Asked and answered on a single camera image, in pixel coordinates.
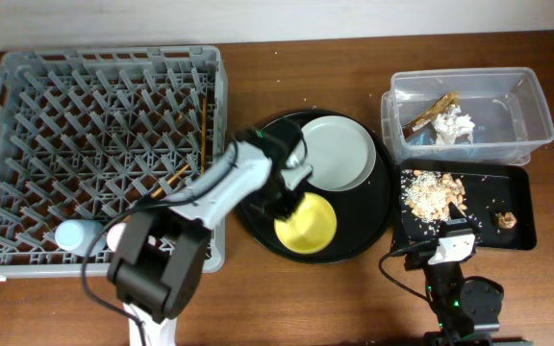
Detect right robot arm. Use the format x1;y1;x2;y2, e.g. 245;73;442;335
405;204;504;345

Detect pink cup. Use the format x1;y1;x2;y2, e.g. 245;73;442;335
106;223;126;252

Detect round black tray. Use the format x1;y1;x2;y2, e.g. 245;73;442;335
238;110;397;263

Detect wooden chopstick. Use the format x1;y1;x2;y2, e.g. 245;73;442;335
150;163;189;198
200;97;208;175

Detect blue cup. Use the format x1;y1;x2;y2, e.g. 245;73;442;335
55;219;103;257

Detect yellow bowl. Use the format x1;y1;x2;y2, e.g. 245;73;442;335
273;192;338;255

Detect gold snack wrapper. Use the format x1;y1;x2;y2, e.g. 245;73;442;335
401;92;458;138

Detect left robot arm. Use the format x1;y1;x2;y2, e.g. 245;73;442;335
107;127;305;345

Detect clear plastic bin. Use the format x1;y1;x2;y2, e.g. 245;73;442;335
381;67;554;166

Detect grey plate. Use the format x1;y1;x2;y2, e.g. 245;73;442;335
302;115;376;192

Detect brown food lump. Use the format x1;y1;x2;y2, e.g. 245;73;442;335
494;211;517;230

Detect black rectangular tray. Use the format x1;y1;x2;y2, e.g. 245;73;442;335
392;159;538;251

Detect food scraps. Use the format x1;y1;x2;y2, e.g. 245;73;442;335
401;169;467;223

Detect white tissue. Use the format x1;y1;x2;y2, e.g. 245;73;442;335
432;105;475;145

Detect grey plastic dishwasher rack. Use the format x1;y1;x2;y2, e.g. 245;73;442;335
0;45;228;281

